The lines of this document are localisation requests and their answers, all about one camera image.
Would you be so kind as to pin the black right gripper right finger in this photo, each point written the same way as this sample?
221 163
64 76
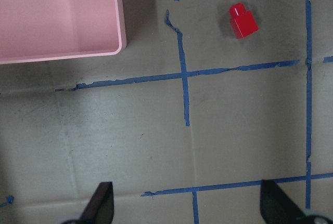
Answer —
276 206

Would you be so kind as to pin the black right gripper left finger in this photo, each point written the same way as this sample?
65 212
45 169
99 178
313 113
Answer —
100 208

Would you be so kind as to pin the pink plastic box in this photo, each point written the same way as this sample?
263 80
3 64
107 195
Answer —
45 30

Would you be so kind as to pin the red toy block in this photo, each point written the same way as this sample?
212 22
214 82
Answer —
242 21

